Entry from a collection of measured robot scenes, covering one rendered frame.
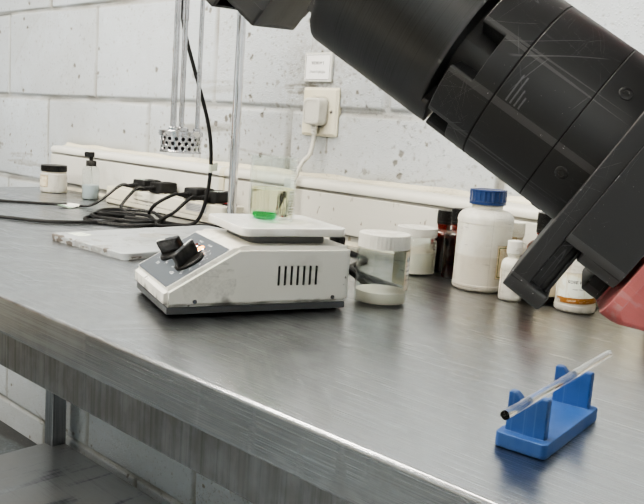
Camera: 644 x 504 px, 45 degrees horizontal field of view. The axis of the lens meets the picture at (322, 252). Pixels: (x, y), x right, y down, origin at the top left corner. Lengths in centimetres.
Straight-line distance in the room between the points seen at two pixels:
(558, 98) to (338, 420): 33
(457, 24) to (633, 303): 10
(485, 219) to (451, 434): 50
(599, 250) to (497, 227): 76
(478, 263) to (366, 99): 45
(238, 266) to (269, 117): 76
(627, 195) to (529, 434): 30
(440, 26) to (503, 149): 4
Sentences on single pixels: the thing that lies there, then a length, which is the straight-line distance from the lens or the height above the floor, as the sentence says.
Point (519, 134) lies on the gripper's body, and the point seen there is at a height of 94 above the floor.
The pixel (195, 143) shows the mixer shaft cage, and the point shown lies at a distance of 119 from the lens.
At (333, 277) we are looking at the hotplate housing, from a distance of 81.
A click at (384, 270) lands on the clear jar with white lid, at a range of 85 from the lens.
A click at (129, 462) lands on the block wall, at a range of 201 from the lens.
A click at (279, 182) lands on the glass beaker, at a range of 81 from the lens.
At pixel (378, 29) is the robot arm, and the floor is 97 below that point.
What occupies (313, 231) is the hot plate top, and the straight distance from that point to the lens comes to 80.
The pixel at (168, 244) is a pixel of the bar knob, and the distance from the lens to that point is 83.
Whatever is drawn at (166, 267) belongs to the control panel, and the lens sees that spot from 81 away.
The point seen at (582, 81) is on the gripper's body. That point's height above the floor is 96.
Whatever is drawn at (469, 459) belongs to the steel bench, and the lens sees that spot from 49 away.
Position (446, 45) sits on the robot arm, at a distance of 25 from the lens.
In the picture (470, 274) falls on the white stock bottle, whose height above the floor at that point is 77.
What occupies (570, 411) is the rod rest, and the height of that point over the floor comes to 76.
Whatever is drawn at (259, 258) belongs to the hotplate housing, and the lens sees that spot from 77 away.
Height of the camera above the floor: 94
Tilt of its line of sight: 9 degrees down
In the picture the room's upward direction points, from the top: 4 degrees clockwise
